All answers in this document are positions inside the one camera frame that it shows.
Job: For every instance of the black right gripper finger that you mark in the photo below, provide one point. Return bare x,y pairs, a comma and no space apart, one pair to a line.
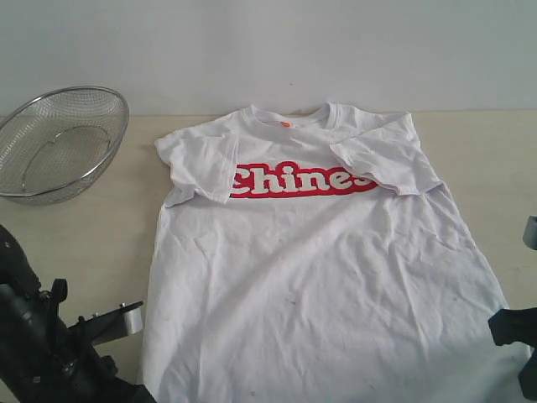
510,326
528,378

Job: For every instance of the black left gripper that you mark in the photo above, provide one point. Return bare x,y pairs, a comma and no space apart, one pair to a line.
84,376

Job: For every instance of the white t-shirt red print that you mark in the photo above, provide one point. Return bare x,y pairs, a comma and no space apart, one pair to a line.
317,259

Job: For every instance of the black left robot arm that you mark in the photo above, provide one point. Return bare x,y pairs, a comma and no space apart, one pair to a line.
42,359

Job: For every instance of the metal mesh basket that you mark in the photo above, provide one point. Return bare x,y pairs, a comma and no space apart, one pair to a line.
55,146

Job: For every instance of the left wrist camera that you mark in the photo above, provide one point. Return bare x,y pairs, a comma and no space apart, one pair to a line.
122,322

